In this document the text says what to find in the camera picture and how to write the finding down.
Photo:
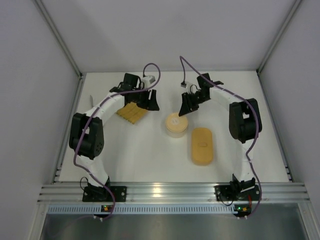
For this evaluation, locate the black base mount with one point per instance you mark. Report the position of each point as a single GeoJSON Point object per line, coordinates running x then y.
{"type": "Point", "coordinates": [100, 194]}
{"type": "Point", "coordinates": [225, 194]}

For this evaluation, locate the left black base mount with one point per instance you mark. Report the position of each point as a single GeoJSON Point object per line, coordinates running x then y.
{"type": "Point", "coordinates": [100, 194]}

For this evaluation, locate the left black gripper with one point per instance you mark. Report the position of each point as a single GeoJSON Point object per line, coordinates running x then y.
{"type": "Point", "coordinates": [144, 97]}

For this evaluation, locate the right aluminium frame post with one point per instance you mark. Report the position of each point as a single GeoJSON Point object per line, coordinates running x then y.
{"type": "Point", "coordinates": [294, 8]}

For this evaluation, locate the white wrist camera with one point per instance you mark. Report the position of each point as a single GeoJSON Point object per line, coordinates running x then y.
{"type": "Point", "coordinates": [148, 80]}
{"type": "Point", "coordinates": [186, 84]}

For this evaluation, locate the metal tongs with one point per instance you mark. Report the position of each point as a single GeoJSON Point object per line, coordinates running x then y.
{"type": "Point", "coordinates": [91, 100]}

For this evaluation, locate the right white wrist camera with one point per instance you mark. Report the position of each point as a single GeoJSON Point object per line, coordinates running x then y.
{"type": "Point", "coordinates": [186, 84]}

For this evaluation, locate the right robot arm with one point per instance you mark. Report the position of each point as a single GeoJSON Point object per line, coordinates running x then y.
{"type": "Point", "coordinates": [244, 124]}

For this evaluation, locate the slotted cable duct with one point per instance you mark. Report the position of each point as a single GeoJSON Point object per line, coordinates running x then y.
{"type": "Point", "coordinates": [139, 209]}

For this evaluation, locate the round beige lid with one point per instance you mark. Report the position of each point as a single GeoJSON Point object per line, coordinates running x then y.
{"type": "Point", "coordinates": [176, 122]}

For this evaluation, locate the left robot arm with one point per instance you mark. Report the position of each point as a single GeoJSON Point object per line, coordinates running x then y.
{"type": "Point", "coordinates": [86, 137]}

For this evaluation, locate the tan rectangular box lid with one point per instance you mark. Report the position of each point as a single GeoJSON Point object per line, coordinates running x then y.
{"type": "Point", "coordinates": [202, 151]}

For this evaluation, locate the aluminium frame post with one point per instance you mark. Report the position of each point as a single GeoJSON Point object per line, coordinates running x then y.
{"type": "Point", "coordinates": [294, 8]}
{"type": "Point", "coordinates": [54, 30]}

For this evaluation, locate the round steel-lined container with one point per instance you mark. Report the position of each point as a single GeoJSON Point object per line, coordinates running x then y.
{"type": "Point", "coordinates": [176, 133]}

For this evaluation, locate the bamboo fan-shaped tray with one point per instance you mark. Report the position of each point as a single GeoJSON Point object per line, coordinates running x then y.
{"type": "Point", "coordinates": [131, 113]}

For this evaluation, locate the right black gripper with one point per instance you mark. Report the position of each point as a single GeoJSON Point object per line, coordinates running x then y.
{"type": "Point", "coordinates": [193, 99]}

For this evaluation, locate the left aluminium frame post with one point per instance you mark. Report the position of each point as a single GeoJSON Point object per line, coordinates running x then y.
{"type": "Point", "coordinates": [54, 30]}

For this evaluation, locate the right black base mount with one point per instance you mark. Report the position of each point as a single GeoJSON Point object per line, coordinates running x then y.
{"type": "Point", "coordinates": [225, 194]}

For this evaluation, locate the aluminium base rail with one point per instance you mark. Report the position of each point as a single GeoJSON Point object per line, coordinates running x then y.
{"type": "Point", "coordinates": [173, 193]}

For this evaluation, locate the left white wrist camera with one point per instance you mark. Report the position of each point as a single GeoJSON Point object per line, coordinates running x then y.
{"type": "Point", "coordinates": [148, 80]}

